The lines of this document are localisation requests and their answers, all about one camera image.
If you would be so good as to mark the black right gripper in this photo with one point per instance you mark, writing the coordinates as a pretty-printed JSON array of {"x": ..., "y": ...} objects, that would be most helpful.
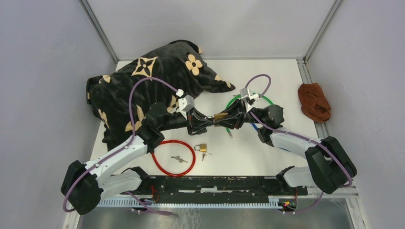
[{"x": 236, "y": 116}]

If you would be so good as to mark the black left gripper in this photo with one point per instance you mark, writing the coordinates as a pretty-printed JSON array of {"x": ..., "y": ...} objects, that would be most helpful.
[{"x": 200, "y": 123}]

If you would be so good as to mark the green cable lock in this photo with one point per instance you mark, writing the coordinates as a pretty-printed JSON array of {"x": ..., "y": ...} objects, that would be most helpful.
[{"x": 238, "y": 97}]

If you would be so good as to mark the blue cable lock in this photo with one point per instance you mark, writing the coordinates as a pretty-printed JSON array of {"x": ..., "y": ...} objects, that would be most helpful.
[{"x": 264, "y": 135}]

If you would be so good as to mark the large brass padlock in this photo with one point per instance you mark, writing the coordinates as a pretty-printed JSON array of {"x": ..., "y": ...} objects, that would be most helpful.
[{"x": 217, "y": 116}]

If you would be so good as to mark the small brass padlock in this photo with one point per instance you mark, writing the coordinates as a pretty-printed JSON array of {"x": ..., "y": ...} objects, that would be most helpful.
[{"x": 201, "y": 147}]

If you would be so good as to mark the red lock keys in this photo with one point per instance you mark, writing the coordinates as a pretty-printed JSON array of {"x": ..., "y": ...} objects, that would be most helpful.
[{"x": 179, "y": 159}]

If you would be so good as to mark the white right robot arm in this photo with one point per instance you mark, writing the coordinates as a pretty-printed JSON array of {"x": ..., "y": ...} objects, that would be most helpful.
[{"x": 328, "y": 165}]

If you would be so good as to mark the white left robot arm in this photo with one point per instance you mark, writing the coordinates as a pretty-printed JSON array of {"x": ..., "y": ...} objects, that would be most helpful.
[{"x": 86, "y": 184}]

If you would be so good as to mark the black floral patterned cloth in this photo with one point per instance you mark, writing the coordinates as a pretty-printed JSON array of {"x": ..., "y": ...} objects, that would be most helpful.
[{"x": 121, "y": 99}]

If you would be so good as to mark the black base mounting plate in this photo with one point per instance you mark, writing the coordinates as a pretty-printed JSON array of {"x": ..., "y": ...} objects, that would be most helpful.
[{"x": 216, "y": 190}]

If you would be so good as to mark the brown crumpled cloth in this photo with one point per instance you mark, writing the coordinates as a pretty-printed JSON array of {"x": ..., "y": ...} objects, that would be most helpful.
[{"x": 314, "y": 104}]

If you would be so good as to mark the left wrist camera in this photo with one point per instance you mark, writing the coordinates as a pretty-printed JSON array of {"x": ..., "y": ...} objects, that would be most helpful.
[{"x": 186, "y": 101}]

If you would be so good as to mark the white toothed cable duct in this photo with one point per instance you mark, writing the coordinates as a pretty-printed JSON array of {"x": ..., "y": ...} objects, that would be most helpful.
[{"x": 130, "y": 202}]

